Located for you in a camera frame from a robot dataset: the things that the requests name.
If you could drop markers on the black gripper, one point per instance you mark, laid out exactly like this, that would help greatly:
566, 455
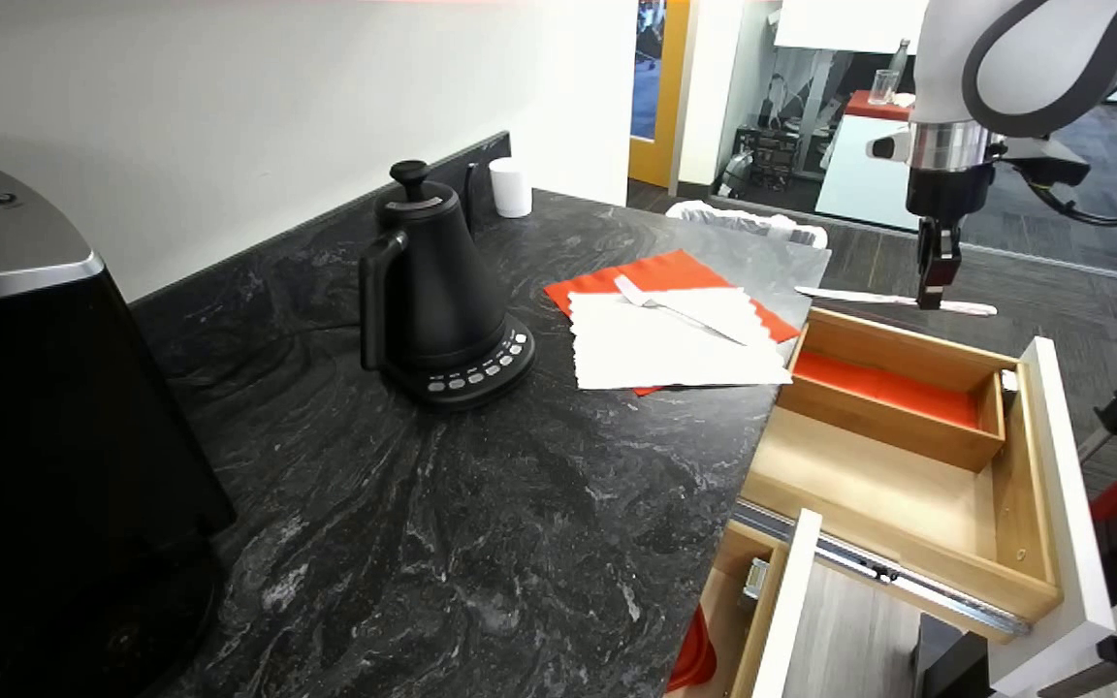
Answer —
947, 195

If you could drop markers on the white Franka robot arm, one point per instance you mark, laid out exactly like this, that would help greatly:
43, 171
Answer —
1039, 65

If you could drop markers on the red drawer liner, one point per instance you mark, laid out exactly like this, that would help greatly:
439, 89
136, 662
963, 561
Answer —
891, 389

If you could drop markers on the large open wooden drawer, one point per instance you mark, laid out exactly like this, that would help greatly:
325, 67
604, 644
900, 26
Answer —
921, 498

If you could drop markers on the small open wooden drawer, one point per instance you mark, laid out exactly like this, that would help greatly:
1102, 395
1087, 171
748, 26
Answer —
766, 620

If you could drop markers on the white cabinet with red top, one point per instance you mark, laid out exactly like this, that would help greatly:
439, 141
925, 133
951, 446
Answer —
871, 159

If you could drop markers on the trash bin with plastic bag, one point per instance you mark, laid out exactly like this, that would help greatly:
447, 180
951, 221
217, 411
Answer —
775, 255

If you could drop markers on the white whiteboard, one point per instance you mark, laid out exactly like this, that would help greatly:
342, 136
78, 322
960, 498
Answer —
850, 26

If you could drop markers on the white paper napkin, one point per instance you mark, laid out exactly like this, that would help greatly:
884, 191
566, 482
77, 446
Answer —
663, 354

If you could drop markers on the white mug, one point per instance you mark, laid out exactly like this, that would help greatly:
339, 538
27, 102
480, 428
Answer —
509, 191

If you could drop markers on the black cylindrical shaker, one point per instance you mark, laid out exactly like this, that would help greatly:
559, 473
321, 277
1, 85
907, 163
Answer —
480, 195

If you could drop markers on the black electric kettle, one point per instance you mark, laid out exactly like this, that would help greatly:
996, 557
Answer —
444, 311

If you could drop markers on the black silver coffee machine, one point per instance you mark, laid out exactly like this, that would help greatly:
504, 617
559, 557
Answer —
56, 451

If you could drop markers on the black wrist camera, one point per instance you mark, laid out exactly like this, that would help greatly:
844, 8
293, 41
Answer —
1039, 159

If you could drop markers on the metal drawer slide rail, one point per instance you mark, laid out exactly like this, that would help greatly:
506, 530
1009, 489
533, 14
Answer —
884, 567

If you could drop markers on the yellow door frame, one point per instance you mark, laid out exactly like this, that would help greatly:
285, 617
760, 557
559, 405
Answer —
663, 118

